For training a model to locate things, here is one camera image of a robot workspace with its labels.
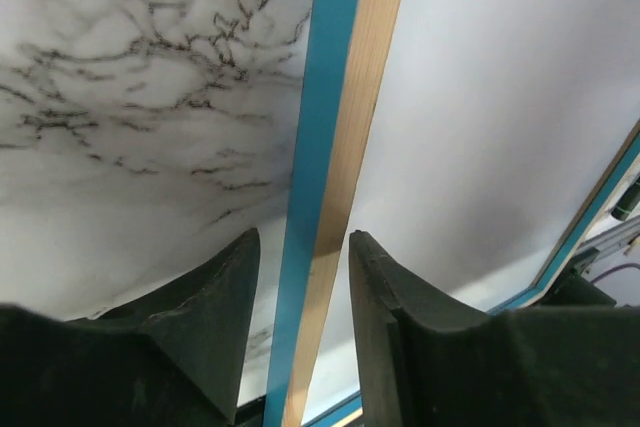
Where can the blue wooden picture frame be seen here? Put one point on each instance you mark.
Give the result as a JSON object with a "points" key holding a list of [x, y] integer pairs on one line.
{"points": [[313, 360]]}

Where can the aluminium front rail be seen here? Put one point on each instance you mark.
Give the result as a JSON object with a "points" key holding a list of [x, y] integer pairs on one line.
{"points": [[602, 246]]}

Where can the green black screwdriver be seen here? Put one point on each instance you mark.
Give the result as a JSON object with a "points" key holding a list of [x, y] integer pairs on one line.
{"points": [[627, 203]]}

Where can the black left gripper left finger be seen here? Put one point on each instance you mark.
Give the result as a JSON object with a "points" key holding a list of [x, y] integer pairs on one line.
{"points": [[173, 357]]}

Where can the photo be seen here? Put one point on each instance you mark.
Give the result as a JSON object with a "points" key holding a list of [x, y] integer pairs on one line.
{"points": [[494, 122]]}

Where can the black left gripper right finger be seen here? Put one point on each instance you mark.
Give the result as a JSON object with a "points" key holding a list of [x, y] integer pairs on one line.
{"points": [[427, 359]]}

